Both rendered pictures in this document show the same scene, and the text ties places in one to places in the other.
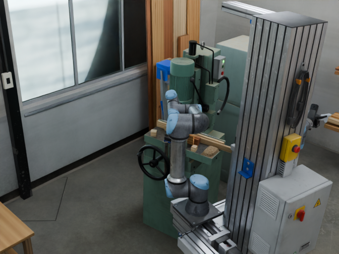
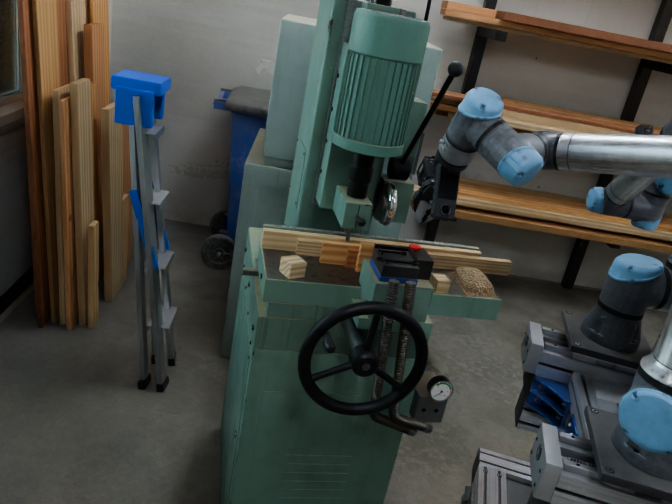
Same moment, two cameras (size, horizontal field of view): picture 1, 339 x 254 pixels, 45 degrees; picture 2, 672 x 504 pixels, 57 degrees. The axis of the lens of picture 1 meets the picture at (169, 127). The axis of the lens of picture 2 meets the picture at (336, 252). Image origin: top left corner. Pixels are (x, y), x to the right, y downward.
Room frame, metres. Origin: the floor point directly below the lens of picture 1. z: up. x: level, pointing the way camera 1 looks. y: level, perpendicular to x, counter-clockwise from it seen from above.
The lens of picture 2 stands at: (1.78, 1.02, 1.53)
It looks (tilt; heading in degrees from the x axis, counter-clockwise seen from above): 22 degrees down; 314
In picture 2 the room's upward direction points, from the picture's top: 11 degrees clockwise
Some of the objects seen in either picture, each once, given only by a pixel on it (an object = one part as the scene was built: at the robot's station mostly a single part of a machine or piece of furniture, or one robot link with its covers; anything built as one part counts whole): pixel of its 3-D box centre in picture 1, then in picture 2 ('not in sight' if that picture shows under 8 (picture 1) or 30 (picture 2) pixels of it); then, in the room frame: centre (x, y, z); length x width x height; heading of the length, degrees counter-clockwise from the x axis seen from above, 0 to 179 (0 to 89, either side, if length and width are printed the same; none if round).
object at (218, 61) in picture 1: (218, 67); not in sight; (3.00, -0.36, 1.40); 0.10 x 0.06 x 0.16; 148
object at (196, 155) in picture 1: (180, 146); (381, 289); (2.67, -0.09, 0.87); 0.61 x 0.30 x 0.06; 58
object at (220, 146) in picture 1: (197, 138); (407, 257); (2.72, -0.22, 0.92); 0.60 x 0.02 x 0.04; 58
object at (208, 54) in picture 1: (198, 92); (341, 134); (3.05, -0.23, 1.16); 0.22 x 0.22 x 0.72; 58
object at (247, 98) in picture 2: not in sight; (265, 181); (4.47, -1.08, 0.48); 0.64 x 0.54 x 0.97; 52
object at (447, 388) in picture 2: not in sight; (438, 390); (2.49, -0.18, 0.65); 0.06 x 0.04 x 0.08; 58
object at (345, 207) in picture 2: not in sight; (352, 210); (2.82, -0.09, 1.03); 0.14 x 0.07 x 0.09; 148
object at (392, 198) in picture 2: not in sight; (386, 203); (2.85, -0.25, 1.02); 0.12 x 0.03 x 0.12; 148
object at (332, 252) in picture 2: not in sight; (367, 256); (2.75, -0.10, 0.93); 0.24 x 0.01 x 0.06; 58
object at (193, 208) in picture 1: (198, 202); (660, 432); (2.00, -0.19, 0.87); 0.15 x 0.15 x 0.10
